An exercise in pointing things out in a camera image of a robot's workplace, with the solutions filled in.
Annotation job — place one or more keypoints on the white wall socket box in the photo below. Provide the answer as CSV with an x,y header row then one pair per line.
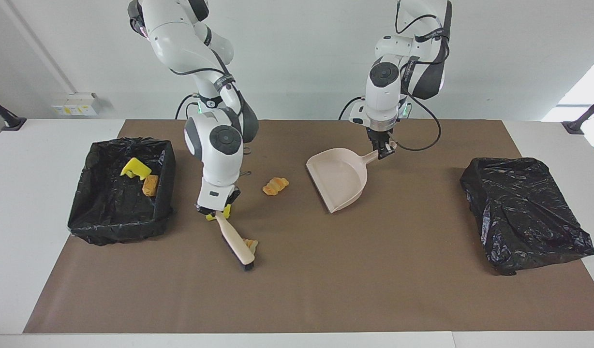
x,y
77,104

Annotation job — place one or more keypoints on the open bin with black liner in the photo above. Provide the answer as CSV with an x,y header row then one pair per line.
x,y
113,212

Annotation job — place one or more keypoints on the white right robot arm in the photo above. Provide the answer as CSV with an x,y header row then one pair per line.
x,y
222,164

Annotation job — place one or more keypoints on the black clamp post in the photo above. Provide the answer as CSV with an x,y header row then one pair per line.
x,y
7,121
580,123

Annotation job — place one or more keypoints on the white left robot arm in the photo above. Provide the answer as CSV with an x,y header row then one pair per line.
x,y
384,96

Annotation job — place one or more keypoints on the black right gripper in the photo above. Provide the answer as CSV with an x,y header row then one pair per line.
x,y
235,197

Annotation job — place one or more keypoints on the brown bread roll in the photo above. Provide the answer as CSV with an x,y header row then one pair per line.
x,y
150,185

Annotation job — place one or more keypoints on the notched yellow sponge chunk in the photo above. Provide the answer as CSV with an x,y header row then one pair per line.
x,y
136,167

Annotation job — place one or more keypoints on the bin wrapped in black bag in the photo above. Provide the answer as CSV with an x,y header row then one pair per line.
x,y
524,212

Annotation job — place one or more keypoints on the beige hand brush black bristles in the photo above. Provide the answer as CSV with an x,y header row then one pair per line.
x,y
231,237

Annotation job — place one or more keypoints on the brown table mat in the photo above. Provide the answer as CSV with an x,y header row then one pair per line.
x,y
297,299

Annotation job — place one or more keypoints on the striped croissant piece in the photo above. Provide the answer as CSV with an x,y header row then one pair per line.
x,y
275,186

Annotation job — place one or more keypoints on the pale bread chunk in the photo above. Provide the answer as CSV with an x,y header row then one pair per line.
x,y
251,245

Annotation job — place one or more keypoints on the plain yellow sponge piece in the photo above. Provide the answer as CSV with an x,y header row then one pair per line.
x,y
210,217

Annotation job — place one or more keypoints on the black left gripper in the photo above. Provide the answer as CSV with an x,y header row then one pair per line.
x,y
380,135

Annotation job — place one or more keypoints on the beige plastic dustpan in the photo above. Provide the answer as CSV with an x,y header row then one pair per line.
x,y
340,179

